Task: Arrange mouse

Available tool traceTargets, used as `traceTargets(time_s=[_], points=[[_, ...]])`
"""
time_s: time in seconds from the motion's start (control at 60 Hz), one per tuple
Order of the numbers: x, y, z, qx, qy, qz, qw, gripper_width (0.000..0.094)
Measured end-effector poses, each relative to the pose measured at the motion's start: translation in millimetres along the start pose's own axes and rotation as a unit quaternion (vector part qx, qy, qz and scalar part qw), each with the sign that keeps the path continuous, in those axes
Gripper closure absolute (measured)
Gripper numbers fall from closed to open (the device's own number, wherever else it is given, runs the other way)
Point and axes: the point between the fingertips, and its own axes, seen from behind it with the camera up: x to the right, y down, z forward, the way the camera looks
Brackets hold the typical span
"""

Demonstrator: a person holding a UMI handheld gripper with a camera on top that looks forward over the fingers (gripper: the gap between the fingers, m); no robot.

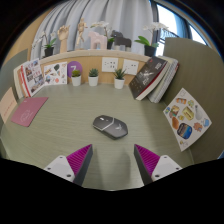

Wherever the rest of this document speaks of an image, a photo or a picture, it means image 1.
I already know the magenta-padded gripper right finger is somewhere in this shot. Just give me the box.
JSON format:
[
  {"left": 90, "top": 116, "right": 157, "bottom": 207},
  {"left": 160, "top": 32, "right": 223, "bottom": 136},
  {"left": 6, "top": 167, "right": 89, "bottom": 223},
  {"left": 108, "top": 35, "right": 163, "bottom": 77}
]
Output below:
[{"left": 133, "top": 143, "right": 184, "bottom": 186}]

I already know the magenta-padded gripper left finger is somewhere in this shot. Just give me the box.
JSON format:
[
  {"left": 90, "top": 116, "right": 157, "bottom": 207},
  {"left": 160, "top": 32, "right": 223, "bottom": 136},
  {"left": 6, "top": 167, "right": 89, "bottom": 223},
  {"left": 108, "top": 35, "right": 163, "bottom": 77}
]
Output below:
[{"left": 43, "top": 143, "right": 94, "bottom": 187}]

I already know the dark grey computer mouse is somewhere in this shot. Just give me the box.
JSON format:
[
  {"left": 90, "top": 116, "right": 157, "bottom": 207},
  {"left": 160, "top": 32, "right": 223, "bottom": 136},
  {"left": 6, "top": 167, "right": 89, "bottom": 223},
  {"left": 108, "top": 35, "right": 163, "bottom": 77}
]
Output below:
[{"left": 92, "top": 114, "right": 129, "bottom": 140}]

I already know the pink mouse pad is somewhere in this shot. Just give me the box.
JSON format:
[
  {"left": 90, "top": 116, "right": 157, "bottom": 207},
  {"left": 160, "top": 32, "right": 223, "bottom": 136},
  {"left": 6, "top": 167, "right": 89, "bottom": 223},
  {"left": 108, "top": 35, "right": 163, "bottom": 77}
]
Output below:
[{"left": 10, "top": 96, "right": 49, "bottom": 128}]

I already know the sticker sheet with food pictures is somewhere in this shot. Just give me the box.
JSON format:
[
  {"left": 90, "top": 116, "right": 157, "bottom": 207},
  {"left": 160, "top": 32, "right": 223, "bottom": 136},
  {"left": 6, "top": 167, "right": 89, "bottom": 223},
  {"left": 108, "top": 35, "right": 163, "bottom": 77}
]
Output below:
[{"left": 162, "top": 87, "right": 213, "bottom": 152}]

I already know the small succulent in white pot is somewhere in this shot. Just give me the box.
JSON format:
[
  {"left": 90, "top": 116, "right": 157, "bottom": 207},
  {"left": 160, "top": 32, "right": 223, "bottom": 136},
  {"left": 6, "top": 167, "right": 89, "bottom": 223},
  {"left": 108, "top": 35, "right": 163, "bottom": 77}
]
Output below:
[
  {"left": 70, "top": 69, "right": 82, "bottom": 87},
  {"left": 88, "top": 68, "right": 100, "bottom": 88},
  {"left": 113, "top": 68, "right": 127, "bottom": 90}
]

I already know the black book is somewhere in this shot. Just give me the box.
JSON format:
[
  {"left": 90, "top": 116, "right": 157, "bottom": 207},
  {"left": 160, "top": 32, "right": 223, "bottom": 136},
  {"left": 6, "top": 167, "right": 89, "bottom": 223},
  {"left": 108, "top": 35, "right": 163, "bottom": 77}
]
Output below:
[{"left": 128, "top": 55, "right": 169, "bottom": 101}]

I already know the red-white photo cover book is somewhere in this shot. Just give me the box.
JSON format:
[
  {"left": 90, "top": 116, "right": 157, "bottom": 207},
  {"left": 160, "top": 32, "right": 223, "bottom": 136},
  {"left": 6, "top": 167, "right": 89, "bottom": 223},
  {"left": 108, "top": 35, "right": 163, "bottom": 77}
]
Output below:
[{"left": 20, "top": 58, "right": 46, "bottom": 98}]

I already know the purple round number sign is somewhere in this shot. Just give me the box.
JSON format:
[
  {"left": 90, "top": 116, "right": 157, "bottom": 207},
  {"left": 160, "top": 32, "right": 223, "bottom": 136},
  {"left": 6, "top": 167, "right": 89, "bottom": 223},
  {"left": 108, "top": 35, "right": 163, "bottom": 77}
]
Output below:
[{"left": 66, "top": 60, "right": 84, "bottom": 79}]

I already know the thick white book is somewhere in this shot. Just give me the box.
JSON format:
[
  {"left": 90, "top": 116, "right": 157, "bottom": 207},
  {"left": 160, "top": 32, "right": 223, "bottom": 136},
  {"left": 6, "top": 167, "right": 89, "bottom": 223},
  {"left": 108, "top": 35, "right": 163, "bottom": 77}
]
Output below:
[{"left": 13, "top": 64, "right": 26, "bottom": 100}]

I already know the dark wooden horse figure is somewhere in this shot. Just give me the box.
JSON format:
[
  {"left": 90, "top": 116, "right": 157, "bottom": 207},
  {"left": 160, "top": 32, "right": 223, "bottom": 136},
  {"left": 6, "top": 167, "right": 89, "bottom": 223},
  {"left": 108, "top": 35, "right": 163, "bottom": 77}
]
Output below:
[{"left": 110, "top": 30, "right": 132, "bottom": 52}]

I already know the pink wooden horse figure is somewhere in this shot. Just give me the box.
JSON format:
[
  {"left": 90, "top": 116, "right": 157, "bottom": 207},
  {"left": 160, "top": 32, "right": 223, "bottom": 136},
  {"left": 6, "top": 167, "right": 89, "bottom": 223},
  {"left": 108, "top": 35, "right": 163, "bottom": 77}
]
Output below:
[{"left": 88, "top": 31, "right": 108, "bottom": 51}]

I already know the wooden hand model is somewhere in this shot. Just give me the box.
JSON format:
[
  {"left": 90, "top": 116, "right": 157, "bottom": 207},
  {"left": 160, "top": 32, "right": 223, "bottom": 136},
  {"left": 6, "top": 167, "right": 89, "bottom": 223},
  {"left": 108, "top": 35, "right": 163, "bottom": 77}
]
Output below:
[{"left": 56, "top": 24, "right": 71, "bottom": 54}]

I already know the wooden mannequin figure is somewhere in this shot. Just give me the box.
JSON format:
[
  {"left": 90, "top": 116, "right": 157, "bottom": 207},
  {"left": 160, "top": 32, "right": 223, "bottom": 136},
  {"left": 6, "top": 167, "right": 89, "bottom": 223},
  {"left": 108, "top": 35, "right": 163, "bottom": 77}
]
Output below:
[{"left": 74, "top": 17, "right": 89, "bottom": 51}]

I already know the light grey curtain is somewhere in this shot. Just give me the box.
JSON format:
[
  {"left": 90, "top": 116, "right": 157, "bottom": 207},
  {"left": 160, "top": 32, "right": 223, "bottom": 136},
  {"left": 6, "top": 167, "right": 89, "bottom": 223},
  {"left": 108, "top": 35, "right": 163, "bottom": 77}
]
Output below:
[{"left": 30, "top": 0, "right": 155, "bottom": 61}]

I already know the white wall socket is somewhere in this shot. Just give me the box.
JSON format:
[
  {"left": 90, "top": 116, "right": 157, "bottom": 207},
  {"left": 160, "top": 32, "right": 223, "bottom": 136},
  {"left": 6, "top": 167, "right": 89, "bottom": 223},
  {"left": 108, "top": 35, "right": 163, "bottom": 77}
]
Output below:
[
  {"left": 101, "top": 56, "right": 120, "bottom": 73},
  {"left": 122, "top": 59, "right": 140, "bottom": 76}
]

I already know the window with dark frame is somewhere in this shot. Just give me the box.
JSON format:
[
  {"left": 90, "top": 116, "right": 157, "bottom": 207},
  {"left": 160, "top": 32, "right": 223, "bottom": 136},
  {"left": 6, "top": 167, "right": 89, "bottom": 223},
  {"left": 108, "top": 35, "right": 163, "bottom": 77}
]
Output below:
[{"left": 153, "top": 2, "right": 208, "bottom": 57}]

